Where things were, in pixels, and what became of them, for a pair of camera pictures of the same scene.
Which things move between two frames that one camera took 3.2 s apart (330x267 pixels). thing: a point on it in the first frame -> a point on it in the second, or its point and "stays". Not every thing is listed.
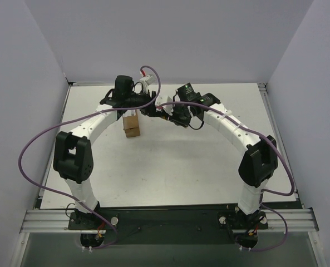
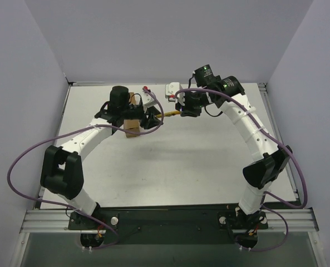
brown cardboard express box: x=131 y=125 stays
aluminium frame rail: x=57 y=221 stays
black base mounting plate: x=169 y=225 stays
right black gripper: x=171 y=117 -> x=185 y=105
